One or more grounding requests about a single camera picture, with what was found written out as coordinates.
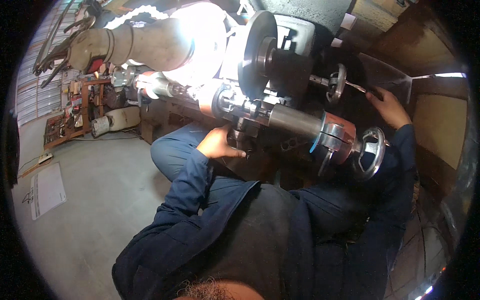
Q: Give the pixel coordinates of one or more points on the person's left hand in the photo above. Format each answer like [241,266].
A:
[215,144]

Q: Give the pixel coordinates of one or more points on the person's right hand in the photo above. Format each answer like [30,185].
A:
[392,110]

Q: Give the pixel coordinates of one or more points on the person's right fingers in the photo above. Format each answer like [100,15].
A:
[377,96]

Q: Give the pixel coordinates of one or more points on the small steel handwheel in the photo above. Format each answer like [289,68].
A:
[336,82]

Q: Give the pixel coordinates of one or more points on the dark lathe control knob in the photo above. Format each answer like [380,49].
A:
[238,137]

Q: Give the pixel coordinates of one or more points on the wooden bench panel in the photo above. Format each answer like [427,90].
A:
[431,105]

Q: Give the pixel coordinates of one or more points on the large steel handwheel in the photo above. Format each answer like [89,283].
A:
[373,153]

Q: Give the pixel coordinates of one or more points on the grey brake lathe machine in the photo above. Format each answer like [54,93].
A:
[292,120]

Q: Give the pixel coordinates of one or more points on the steel brake disc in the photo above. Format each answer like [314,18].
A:
[249,52]

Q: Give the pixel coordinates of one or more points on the bright work lamp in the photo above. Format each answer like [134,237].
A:
[204,41]

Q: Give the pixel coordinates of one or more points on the person's body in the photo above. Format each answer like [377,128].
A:
[262,243]

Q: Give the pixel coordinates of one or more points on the person's legs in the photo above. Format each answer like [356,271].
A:
[172,150]

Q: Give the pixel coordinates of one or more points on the white plastic jug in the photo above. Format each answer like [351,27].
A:
[116,120]

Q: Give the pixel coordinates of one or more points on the cluttered wooden shelf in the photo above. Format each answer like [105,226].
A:
[80,112]

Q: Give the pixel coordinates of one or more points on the white power strip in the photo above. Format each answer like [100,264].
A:
[45,157]

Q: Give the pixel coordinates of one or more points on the white printed board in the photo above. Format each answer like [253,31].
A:
[47,191]

